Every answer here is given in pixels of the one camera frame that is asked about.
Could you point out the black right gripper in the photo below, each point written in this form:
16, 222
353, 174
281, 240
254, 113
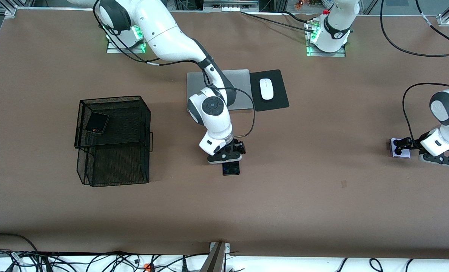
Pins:
239, 146

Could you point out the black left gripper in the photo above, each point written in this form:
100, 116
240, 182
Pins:
415, 144

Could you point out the lavender flip phone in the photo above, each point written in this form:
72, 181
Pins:
405, 154

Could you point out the long black phone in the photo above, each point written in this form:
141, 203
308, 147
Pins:
231, 170

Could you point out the small black flip phone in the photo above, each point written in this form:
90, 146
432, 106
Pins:
97, 122

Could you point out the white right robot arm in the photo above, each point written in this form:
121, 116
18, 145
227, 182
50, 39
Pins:
164, 34

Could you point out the black mouse pad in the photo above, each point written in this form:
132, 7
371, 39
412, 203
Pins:
277, 102

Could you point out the white computer mouse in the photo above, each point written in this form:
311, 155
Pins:
266, 88

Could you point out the silver closed laptop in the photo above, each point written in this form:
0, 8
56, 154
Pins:
243, 77

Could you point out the white power strip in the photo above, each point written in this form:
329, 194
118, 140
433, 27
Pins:
230, 8

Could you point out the orange plug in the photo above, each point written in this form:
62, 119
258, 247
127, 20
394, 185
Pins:
147, 267

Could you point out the grey metal camera post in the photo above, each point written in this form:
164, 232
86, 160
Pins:
215, 260

